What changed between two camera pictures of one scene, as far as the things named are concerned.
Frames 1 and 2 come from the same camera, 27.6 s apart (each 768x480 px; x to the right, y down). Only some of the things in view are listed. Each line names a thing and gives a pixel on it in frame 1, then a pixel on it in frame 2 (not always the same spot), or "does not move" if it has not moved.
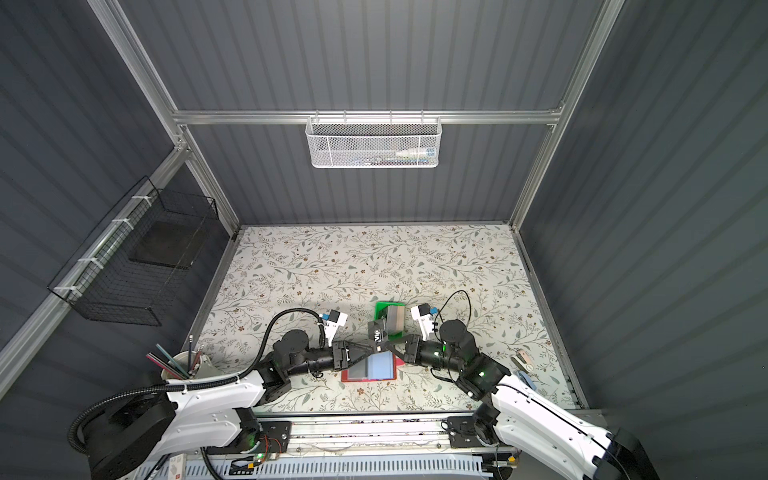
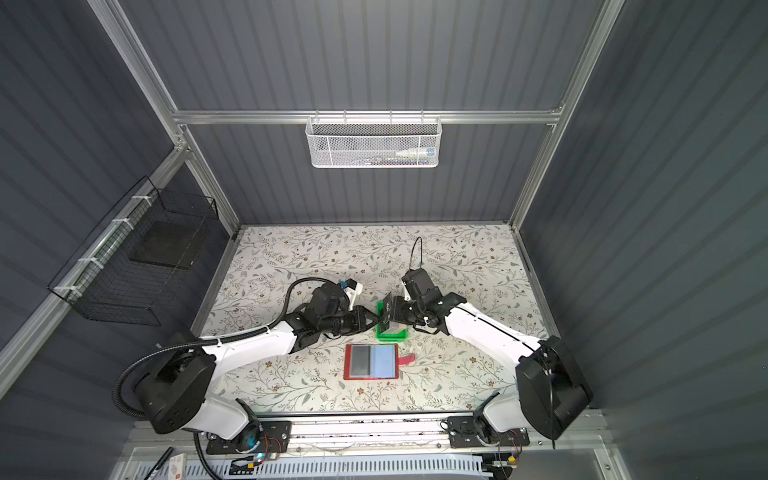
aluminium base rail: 319,433 does not move
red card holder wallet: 379,366 does not move
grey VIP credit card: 359,370 does not move
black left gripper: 341,359 -> 361,324
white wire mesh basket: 368,142 does not move
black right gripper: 413,351 -> 400,300
